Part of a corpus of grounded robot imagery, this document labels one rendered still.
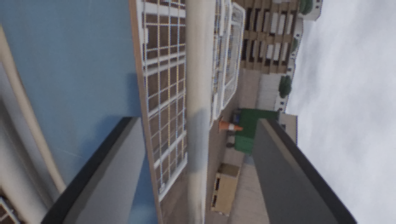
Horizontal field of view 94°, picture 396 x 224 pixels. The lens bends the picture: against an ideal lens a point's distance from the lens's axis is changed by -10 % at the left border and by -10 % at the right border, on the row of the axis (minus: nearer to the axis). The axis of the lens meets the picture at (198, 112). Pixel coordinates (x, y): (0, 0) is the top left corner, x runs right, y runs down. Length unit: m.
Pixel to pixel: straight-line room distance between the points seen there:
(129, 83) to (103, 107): 0.05
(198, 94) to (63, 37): 0.15
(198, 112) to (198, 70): 0.04
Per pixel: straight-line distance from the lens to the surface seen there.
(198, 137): 0.19
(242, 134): 5.81
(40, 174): 0.50
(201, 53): 0.16
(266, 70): 3.96
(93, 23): 0.21
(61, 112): 0.30
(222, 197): 6.03
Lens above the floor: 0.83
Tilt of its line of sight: 17 degrees down
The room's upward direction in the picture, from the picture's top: 101 degrees clockwise
